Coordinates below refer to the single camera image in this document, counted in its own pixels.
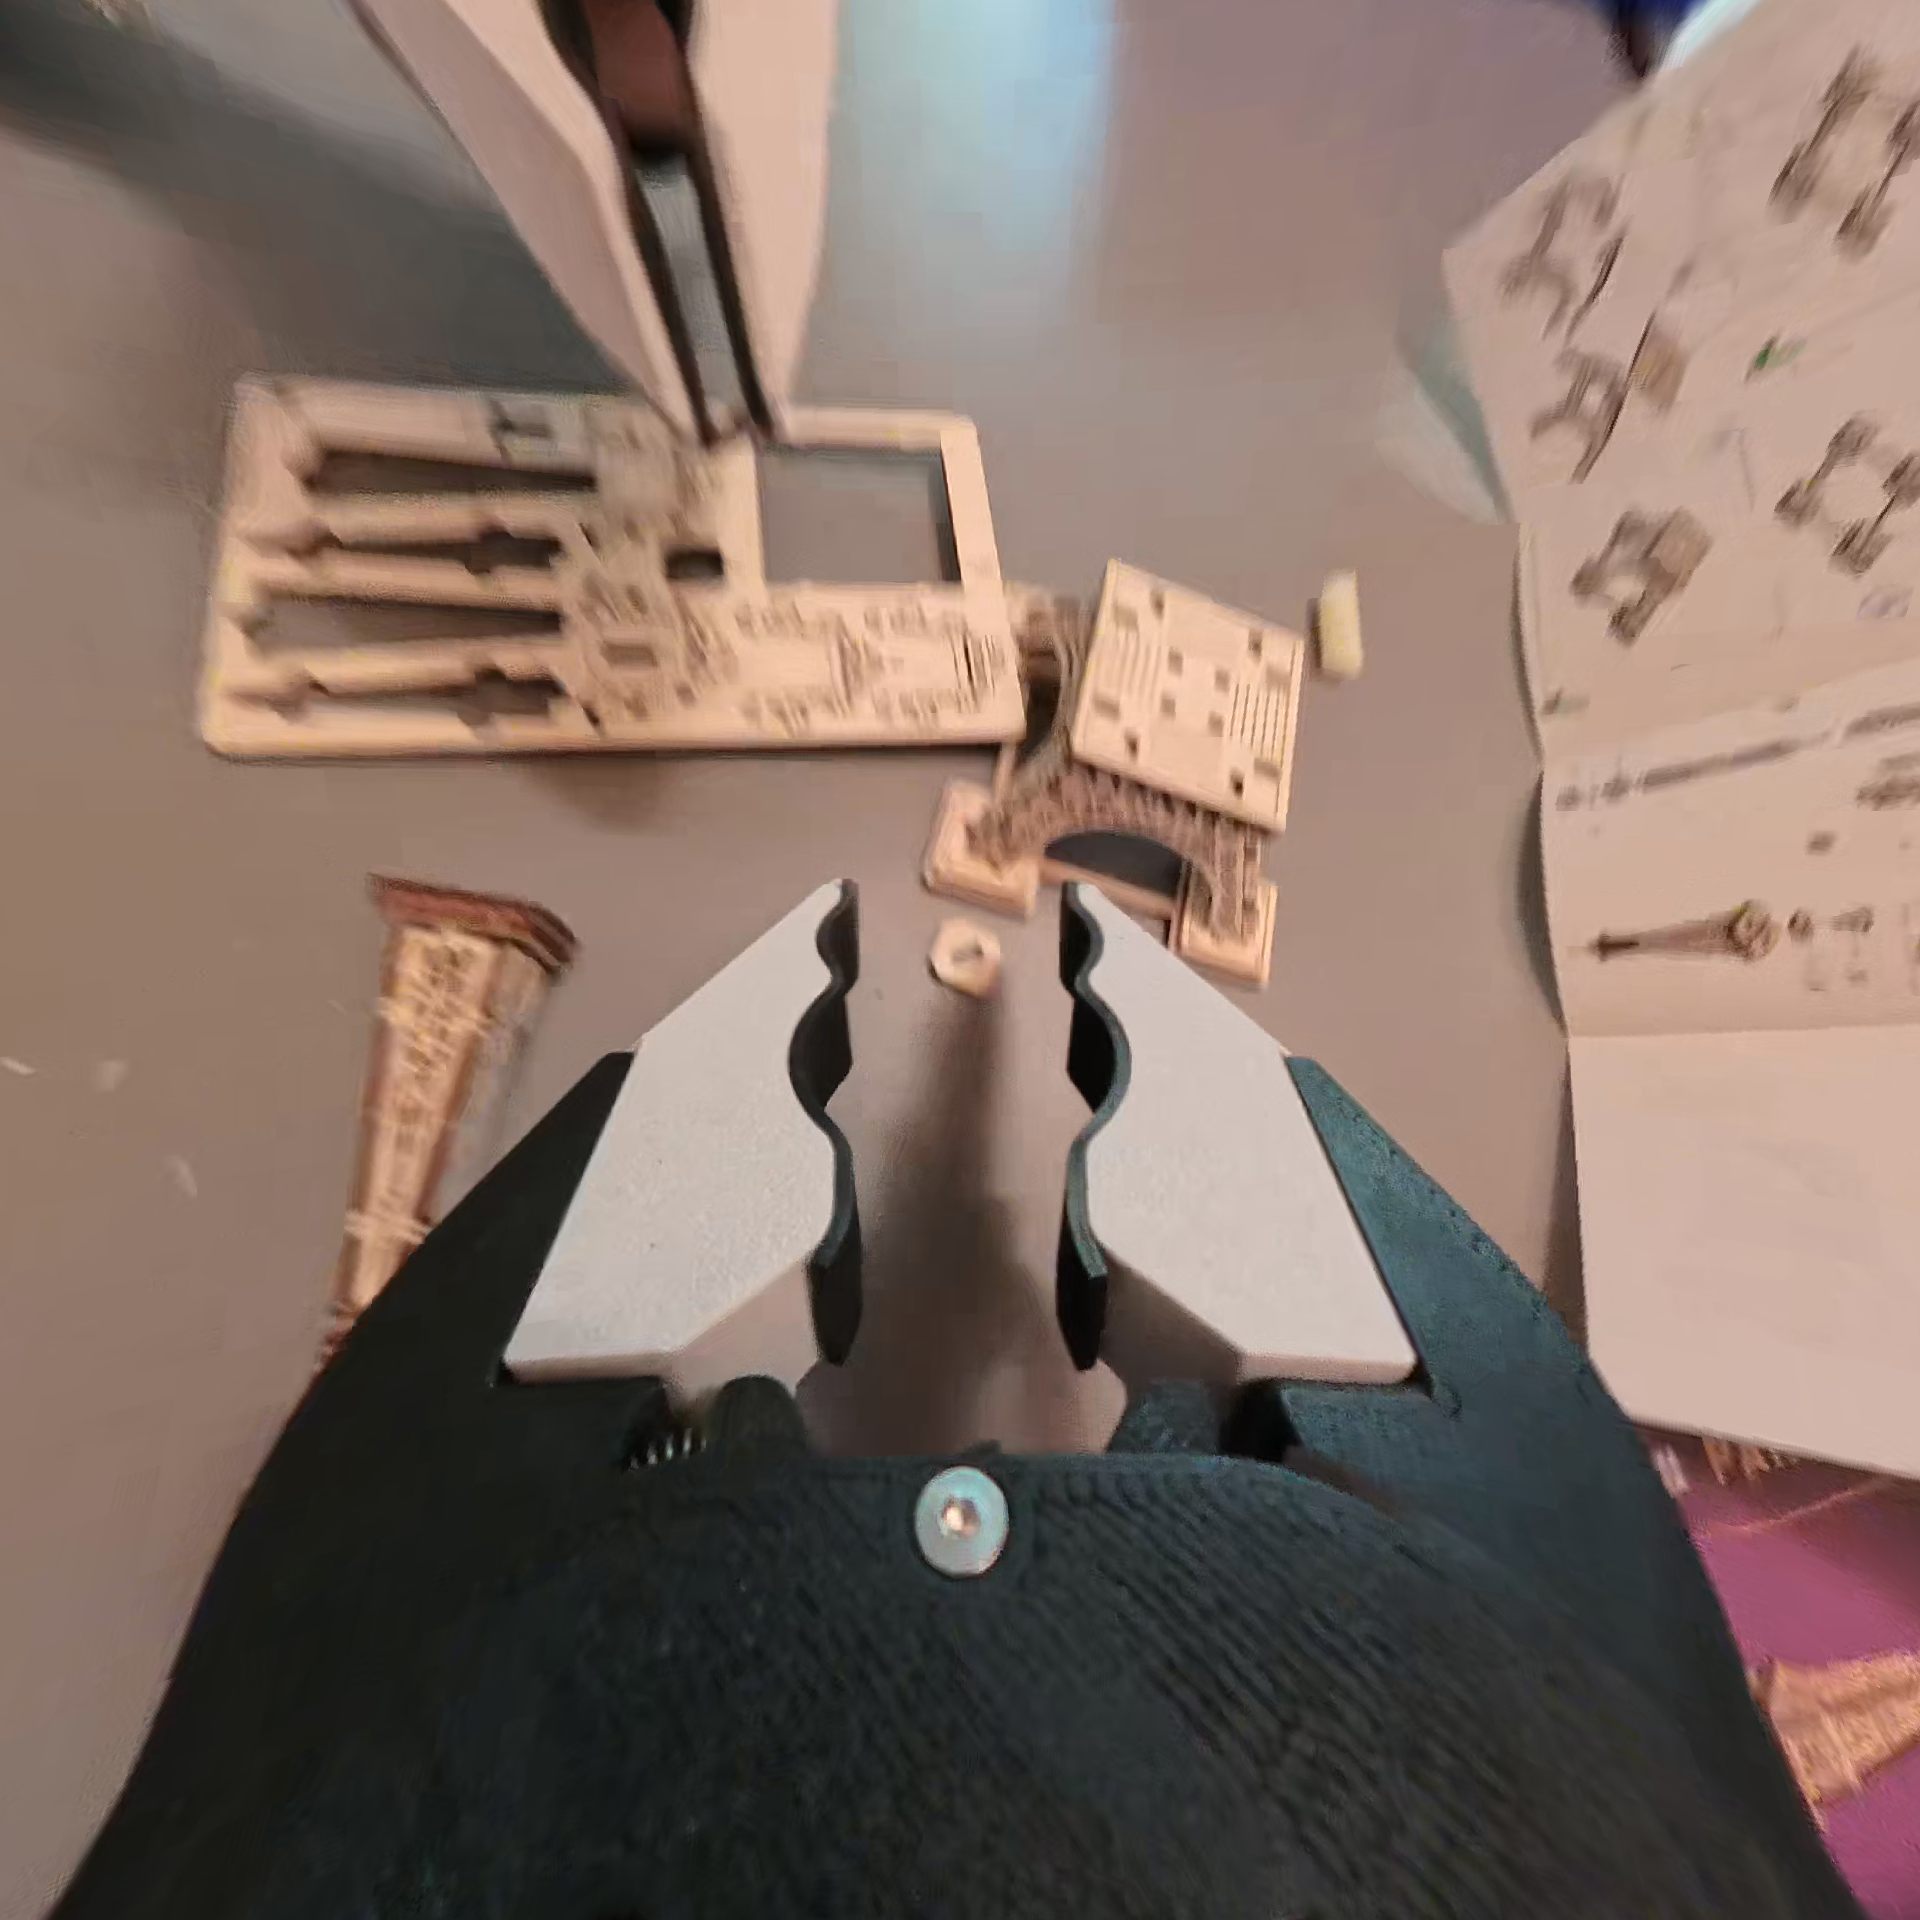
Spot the wooden tower section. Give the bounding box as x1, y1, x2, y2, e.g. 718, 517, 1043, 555
321, 873, 579, 1366

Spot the wooden tower base model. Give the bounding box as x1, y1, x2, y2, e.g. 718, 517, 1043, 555
922, 560, 1310, 986

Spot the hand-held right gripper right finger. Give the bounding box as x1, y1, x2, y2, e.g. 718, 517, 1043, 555
1057, 881, 1419, 1382

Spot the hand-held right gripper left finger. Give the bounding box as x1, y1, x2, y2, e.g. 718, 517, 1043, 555
503, 881, 865, 1382

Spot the grey desk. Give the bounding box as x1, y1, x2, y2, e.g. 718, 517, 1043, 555
0, 0, 1920, 1920

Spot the laser-cut wooden parts sheet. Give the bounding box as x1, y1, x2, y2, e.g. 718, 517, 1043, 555
200, 374, 1032, 759

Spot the folded assembly booklet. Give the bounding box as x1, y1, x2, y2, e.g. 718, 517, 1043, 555
1442, 30, 1920, 1479

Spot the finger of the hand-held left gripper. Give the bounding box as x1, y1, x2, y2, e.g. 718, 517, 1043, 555
690, 0, 834, 435
352, 0, 753, 443

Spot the purple kit box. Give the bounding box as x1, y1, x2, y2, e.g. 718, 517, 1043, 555
1650, 1431, 1920, 1920

